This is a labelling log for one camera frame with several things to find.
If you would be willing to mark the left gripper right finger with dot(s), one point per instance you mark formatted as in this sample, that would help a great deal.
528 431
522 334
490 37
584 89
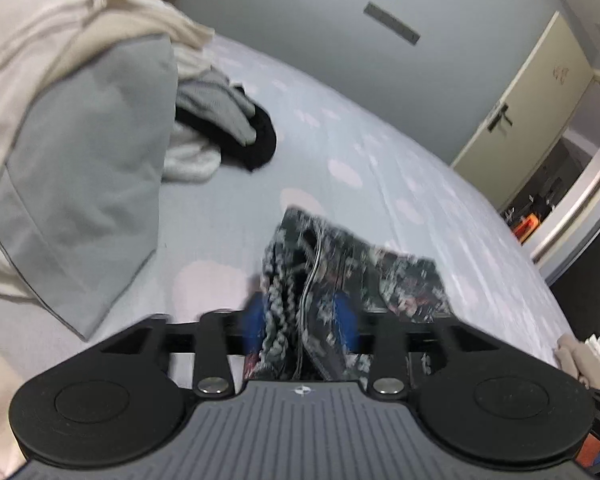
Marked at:
379 337

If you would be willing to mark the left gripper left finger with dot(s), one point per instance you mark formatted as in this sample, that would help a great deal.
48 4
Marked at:
224 333

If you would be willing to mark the dark floral jeans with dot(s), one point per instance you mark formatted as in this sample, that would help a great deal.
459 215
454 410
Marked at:
317 282

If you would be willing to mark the beige folded garment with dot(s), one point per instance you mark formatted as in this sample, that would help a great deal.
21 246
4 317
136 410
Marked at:
578 360

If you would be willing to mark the polka dot bed sheet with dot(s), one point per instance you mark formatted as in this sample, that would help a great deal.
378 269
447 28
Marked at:
484 400

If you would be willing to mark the cream door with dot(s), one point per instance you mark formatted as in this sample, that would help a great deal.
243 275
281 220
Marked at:
542 98

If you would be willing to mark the black and grey garment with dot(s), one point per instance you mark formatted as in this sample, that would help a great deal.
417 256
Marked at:
222 113

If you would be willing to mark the white cream garment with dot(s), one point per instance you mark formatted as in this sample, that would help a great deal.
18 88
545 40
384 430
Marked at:
43 41

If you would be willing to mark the black door handle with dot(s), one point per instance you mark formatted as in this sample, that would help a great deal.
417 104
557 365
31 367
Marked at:
499 116

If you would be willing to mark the grey wall switch panel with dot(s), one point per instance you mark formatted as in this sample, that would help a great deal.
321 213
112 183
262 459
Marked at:
389 21

